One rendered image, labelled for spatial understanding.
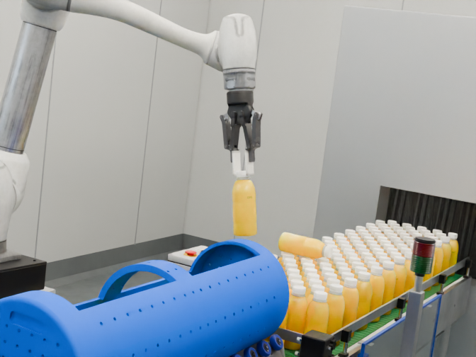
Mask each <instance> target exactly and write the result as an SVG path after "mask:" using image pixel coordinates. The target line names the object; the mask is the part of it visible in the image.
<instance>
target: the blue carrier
mask: <svg viewBox="0 0 476 357"><path fill-rule="evenodd" d="M138 271H147V272H150V273H155V274H157V275H159V276H161V277H162V279H159V280H155V281H152V282H149V283H145V284H142V285H138V286H135V287H132V288H128V289H125V290H122V289H123V287H124V285H125V284H126V282H127V281H128V280H129V279H130V278H131V277H132V276H133V275H134V274H136V273H137V272H138ZM289 298H290V293H289V286H288V280H287V278H286V275H285V272H284V270H283V267H282V266H281V264H280V263H279V261H278V259H277V258H276V257H275V256H274V255H273V254H272V253H271V252H270V251H269V250H268V249H267V248H265V247H264V246H262V245H260V244H258V243H256V242H253V241H251V240H248V239H230V240H227V241H223V242H219V243H216V244H213V245H211V246H209V247H207V248H206V249H204V250H203V251H202V252H201V253H200V254H199V255H198V256H197V257H196V259H195V260H194V262H193V264H192V266H191V268H190V270H189V271H186V270H185V269H183V268H181V267H180V266H178V265H176V264H174V263H171V262H168V261H162V260H151V261H144V262H142V263H136V264H133V265H130V266H126V267H124V268H122V269H120V270H118V271H116V272H115V273H114V274H113V275H112V276H111V277H110V278H109V279H108V280H107V281H106V282H105V284H104V285H103V287H102V289H101V291H100V293H99V296H98V297H97V298H94V299H92V300H87V301H84V302H80V303H77V304H75V305H73V304H72V303H70V302H69V301H67V300H65V299H64V298H63V297H60V296H58V295H56V294H54V293H50V292H47V291H42V290H33V291H28V292H25V293H20V294H17V295H12V296H9V297H5V298H2V299H0V357H229V356H231V355H233V354H235V353H237V352H239V351H241V350H243V349H245V348H247V347H249V346H251V345H253V344H255V343H257V342H260V341H262V340H264V339H266V338H267V337H269V336H270V335H272V334H273V333H274V332H275V331H276V330H277V329H278V328H279V326H280V325H281V324H282V322H283V320H284V319H285V316H286V313H287V311H288V305H289Z"/></svg>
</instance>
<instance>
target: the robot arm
mask: <svg viewBox="0 0 476 357"><path fill-rule="evenodd" d="M69 12H72V13H82V14H88V15H92V16H100V17H104V18H110V19H113V20H116V21H120V22H122V23H125V24H127V25H129V26H132V27H134V28H137V29H139V30H142V31H144V32H146V33H149V34H151V35H154V36H156V37H158V38H161V39H163V40H166V41H168V42H170V43H173V44H175V45H178V46H179V47H182V48H184V49H187V50H190V51H191V52H194V53H196V54H197V55H199V56H200V57H201V58H202V59H203V61H204V64H206V65H208V66H210V67H212V68H214V69H216V70H217V71H219V72H222V73H223V81H224V90H228V92H227V105H228V110H227V113H225V114H224V115H220V120H221V122H222V133H223V141H224V148H225V149H228V150H229V151H230V161H231V163H232V174H233V176H236V175H237V173H236V171H241V162H240V151H239V149H238V143H239V130H240V127H241V126H242V127H243V131H244V137H245V141H246V149H245V151H244V154H245V167H246V175H247V176H249V175H254V162H255V149H257V148H259V147H260V146H261V118H262V115H263V113H262V112H257V111H255V110H254V107H253V103H254V92H253V91H252V90H251V89H255V88H256V80H255V73H256V72H255V64H256V56H257V46H256V31H255V28H254V24H253V22H252V19H251V17H250V16H248V15H244V14H241V13H235V14H231V15H228V16H225V17H224V18H223V19H222V23H221V26H220V31H216V30H215V31H213V32H212V33H209V34H201V33H196V32H193V31H191V30H187V29H185V28H182V27H181V26H179V25H176V24H175V23H172V22H171V21H168V20H166V19H165V18H162V17H161V16H158V15H157V14H155V13H153V12H151V11H149V10H147V9H145V8H143V7H141V6H138V5H137V4H134V3H132V2H130V1H128V0H21V9H20V16H21V20H23V23H22V26H21V31H20V33H19V36H18V42H17V44H16V49H15V52H14V55H13V59H12V63H11V68H10V70H9V73H8V78H7V81H6V85H5V89H4V94H3V96H2V100H1V104H0V263H3V262H7V261H13V260H19V259H21V254H20V253H18V252H15V251H11V250H8V249H6V238H7V233H8V229H9V222H10V219H11V215H12V214H13V213H14V212H15V211H16V209H17V208H18V207H19V205H20V204H21V202H22V200H23V197H24V195H25V189H26V182H27V177H28V171H29V167H30V161H29V159H28V157H27V155H26V153H24V149H25V147H26V142H27V139H28V134H29V132H30V127H31V124H32V121H33V116H34V113H35V109H36V106H37V103H38V98H39V95H40V90H41V88H42V85H43V80H44V77H45V73H46V69H47V65H48V62H49V59H50V54H51V52H52V46H53V44H54V41H55V36H56V33H57V31H60V30H61V29H63V27H64V25H65V23H66V20H67V17H68V15H69ZM251 117H252V118H253V119H252V123H251ZM230 118H231V124H230ZM251 126H252V128H251ZM231 127H232V129H231Z"/></svg>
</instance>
